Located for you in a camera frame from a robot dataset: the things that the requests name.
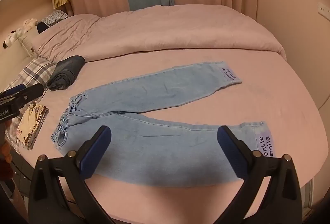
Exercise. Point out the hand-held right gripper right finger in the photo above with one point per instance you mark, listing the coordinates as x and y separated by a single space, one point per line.
229 153

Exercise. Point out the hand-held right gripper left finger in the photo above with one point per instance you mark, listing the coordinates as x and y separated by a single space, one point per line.
97 149

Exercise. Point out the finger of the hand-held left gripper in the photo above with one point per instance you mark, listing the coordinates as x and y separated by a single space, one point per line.
28 92

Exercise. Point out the light blue denim pants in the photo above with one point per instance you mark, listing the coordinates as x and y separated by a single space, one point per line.
154 136

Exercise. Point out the dark folded pants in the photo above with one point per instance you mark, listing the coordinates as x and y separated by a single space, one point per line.
65 72

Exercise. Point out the plaid pillow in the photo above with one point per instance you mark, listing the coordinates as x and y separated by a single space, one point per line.
36 72

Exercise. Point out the cream printed folded cloth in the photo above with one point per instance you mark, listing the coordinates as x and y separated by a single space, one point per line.
32 126

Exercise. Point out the white black plush toy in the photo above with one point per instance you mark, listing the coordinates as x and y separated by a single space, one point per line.
10 39

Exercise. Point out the pink bed sheet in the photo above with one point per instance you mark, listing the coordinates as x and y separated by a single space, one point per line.
270 90

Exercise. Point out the dark checked pillow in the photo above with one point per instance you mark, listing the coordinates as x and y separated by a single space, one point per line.
52 19

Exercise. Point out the pink pillow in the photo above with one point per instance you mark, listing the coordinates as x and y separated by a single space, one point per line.
154 33

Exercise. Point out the white power strip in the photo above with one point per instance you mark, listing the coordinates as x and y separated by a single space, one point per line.
323 8

